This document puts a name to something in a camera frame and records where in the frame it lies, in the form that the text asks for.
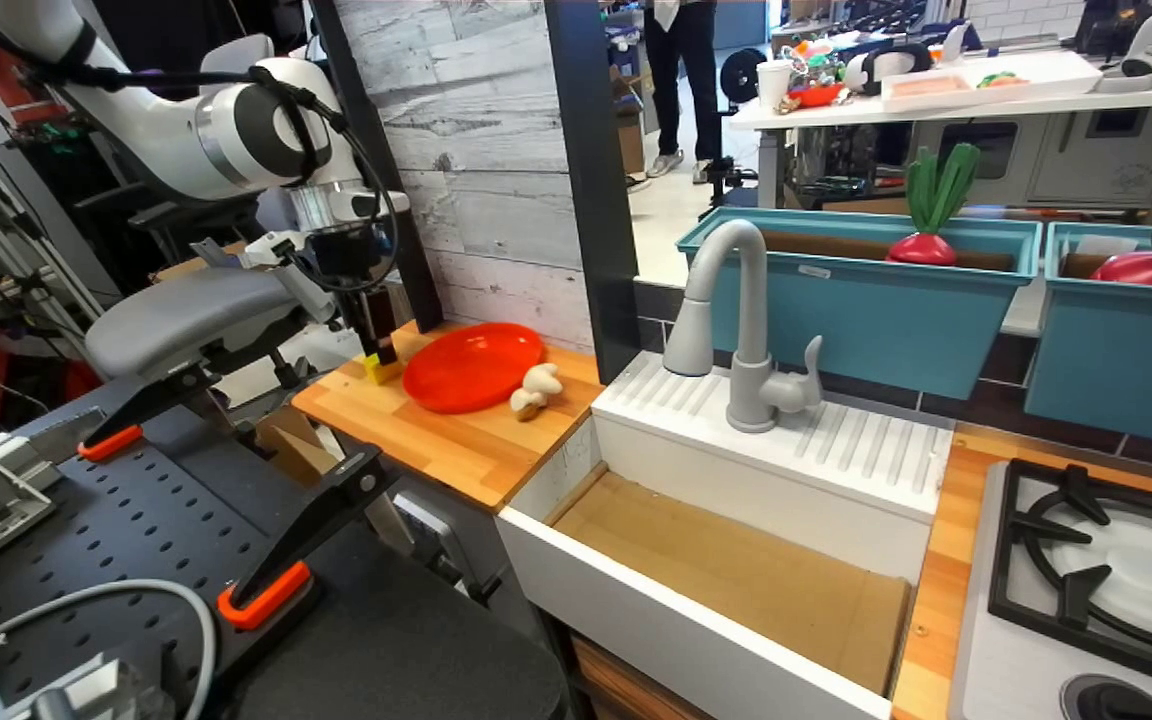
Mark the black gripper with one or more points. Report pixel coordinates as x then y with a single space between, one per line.
352 264

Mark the yellow cube block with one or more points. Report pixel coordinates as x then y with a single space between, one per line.
373 368

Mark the small white teddy bear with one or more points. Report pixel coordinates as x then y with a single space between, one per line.
539 388

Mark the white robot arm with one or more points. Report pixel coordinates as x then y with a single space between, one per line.
234 132

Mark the red plastic plate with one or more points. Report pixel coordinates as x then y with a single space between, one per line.
469 368

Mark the grey wood backsplash panel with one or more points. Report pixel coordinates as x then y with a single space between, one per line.
495 117

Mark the grey office chair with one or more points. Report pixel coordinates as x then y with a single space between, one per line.
174 320

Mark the wooden counter board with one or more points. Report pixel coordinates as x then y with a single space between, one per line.
481 455

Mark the orange black clamp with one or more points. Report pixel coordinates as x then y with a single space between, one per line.
126 424
285 575

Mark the black perforated board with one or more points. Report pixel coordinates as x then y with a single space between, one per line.
182 506

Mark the standing person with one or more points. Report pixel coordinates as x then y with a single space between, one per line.
680 41

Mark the grey toy faucet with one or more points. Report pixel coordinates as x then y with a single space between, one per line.
756 394

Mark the white toy sink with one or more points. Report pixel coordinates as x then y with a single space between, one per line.
754 575

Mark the teal planter box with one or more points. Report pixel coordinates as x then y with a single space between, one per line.
1094 356
905 327

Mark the toy stove top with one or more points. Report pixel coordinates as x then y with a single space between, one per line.
1059 616

